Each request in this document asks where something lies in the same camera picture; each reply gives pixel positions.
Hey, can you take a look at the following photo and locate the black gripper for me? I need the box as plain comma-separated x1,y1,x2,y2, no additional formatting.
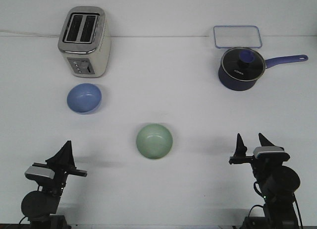
229,133,285,182
32,140,87,189

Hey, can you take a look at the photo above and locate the blue bowl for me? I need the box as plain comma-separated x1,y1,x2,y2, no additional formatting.
66,83,102,115

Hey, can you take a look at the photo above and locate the green bowl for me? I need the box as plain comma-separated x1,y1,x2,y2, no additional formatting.
136,123,173,160

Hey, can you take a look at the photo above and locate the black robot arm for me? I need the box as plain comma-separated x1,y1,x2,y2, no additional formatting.
229,133,303,229
21,140,87,229

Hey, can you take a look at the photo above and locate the glass pot lid blue knob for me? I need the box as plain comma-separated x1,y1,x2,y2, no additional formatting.
220,47,265,81

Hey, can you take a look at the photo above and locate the clear blue-rimmed container lid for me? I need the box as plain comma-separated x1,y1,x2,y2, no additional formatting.
213,25,262,49

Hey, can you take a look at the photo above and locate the silver two-slot toaster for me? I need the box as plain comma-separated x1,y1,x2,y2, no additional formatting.
57,6,111,78

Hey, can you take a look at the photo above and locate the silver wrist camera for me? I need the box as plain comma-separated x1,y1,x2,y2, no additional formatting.
24,166,55,181
253,146,290,162

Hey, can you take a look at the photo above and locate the blue saucepan with handle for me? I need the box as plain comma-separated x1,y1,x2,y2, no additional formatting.
218,55,309,91

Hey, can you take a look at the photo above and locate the white toaster power cord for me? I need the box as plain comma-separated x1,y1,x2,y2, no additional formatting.
0,28,61,38

